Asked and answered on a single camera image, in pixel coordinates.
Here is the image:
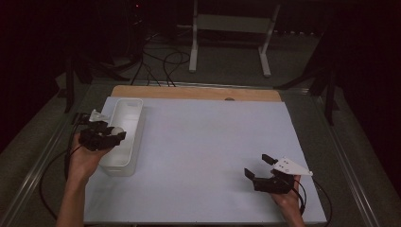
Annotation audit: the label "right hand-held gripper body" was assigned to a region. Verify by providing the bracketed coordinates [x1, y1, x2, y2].
[253, 156, 314, 195]

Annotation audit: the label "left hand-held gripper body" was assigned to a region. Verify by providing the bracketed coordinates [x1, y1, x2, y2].
[78, 109, 113, 152]

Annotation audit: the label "white plastic bin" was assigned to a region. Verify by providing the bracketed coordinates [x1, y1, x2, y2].
[98, 97, 146, 178]

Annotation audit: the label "person's right hand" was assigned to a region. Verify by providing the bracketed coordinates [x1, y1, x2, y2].
[270, 175, 305, 219]

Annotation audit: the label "person's left hand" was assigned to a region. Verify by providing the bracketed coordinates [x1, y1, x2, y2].
[67, 133, 112, 184]

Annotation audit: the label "white table sheet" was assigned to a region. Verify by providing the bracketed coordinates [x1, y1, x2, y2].
[83, 96, 327, 225]

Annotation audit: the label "black tripod stand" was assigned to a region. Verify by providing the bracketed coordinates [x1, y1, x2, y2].
[273, 27, 343, 127]
[61, 46, 135, 114]

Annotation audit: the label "grey metal stand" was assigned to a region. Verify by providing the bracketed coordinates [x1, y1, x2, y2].
[178, 0, 282, 79]

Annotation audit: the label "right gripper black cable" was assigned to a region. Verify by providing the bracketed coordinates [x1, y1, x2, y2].
[291, 178, 333, 227]

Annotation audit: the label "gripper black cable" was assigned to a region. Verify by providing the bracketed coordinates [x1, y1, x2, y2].
[39, 113, 93, 221]
[291, 178, 333, 227]

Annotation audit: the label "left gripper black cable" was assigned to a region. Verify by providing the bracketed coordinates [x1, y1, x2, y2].
[39, 113, 93, 221]

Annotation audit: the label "black floor cables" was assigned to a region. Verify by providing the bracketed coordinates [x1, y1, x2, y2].
[130, 31, 192, 88]

